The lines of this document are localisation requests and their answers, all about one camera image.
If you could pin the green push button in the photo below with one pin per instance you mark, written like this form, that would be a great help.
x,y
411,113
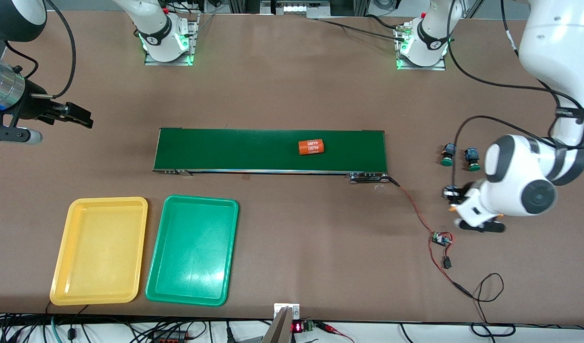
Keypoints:
x,y
448,152
472,155

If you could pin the yellow plastic tray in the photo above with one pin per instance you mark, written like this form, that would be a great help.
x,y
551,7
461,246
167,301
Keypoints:
x,y
96,281

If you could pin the display module with red digits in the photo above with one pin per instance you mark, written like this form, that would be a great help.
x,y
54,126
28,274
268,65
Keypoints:
x,y
297,327

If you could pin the aluminium frame with light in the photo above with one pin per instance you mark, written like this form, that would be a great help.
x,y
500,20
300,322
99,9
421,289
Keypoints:
x,y
292,8

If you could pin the yellow push button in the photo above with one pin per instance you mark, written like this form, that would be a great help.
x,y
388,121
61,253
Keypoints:
x,y
453,193

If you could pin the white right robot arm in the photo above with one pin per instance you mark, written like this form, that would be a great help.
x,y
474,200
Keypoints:
x,y
153,28

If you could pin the red clip lead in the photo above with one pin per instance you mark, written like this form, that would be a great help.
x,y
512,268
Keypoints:
x,y
327,327

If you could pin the grey metal camera mount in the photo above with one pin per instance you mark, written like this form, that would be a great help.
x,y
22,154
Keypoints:
x,y
280,328

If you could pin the black power strip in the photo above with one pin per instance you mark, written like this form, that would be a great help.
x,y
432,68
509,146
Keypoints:
x,y
170,338

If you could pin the small green circuit board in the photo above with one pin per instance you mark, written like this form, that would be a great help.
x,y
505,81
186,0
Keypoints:
x,y
439,238

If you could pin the orange cylinder with print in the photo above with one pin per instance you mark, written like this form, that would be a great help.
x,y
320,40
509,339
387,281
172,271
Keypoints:
x,y
312,147

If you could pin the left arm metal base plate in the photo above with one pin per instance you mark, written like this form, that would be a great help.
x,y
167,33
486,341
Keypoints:
x,y
423,67

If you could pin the green plastic tray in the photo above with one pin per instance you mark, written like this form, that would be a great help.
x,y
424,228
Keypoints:
x,y
191,252

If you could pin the green conveyor belt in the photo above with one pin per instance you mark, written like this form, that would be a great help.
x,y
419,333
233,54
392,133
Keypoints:
x,y
358,147

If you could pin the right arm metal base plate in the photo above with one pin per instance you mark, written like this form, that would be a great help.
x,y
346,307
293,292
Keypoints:
x,y
168,63

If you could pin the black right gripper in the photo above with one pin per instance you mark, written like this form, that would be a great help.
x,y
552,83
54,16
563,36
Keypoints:
x,y
33,105

